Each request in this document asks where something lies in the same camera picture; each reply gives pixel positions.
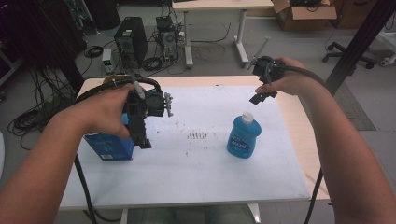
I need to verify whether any black computer tower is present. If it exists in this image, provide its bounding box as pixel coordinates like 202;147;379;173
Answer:
113;16;149;67

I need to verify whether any person's left hand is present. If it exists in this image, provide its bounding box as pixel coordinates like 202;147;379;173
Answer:
66;83;138;140

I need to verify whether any black metal post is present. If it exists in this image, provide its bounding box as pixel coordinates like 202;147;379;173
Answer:
325;0;396;96

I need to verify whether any open computer tower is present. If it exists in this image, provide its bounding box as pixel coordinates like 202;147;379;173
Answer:
155;15;179;63

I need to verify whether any coiled black cable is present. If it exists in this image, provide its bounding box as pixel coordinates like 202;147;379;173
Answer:
142;56;163;72
83;45;105;59

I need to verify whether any grey floor mat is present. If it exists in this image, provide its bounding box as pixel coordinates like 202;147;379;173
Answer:
333;82;377;132

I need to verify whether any white desk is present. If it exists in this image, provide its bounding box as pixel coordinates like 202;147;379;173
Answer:
171;0;275;70

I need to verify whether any brown cardboard box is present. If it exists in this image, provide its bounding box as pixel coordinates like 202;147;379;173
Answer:
271;0;338;32

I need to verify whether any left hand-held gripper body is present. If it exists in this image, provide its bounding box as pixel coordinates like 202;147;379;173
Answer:
122;88;174;124

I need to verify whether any blue cardboard box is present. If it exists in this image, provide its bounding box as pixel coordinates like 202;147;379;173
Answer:
83;113;135;162

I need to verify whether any strip of tape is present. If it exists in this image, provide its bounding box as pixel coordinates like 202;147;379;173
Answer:
304;173;326;193

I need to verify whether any black office chair base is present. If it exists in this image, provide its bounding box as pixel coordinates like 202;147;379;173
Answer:
321;41;378;70

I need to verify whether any person's right hand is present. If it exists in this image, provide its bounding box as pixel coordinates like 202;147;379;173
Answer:
255;56;316;97

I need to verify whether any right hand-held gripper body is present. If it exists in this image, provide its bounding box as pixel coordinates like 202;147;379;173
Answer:
247;36;286;85

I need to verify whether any bundle of black floor cables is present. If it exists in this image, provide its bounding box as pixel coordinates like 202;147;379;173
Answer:
7;66;80;151

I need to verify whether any small grey power unit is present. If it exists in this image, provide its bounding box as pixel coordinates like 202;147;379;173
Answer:
101;48;114;75

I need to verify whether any grey cable plug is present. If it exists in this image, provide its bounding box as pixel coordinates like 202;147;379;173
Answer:
130;74;147;101

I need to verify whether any black sleeved gripper cable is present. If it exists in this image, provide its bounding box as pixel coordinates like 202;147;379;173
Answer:
274;63;332;224
73;77;163;224

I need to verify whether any dark curtain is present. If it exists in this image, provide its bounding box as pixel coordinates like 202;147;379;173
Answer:
0;0;89;71

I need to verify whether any blue bottle with white cap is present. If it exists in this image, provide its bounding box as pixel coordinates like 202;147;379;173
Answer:
226;111;262;160

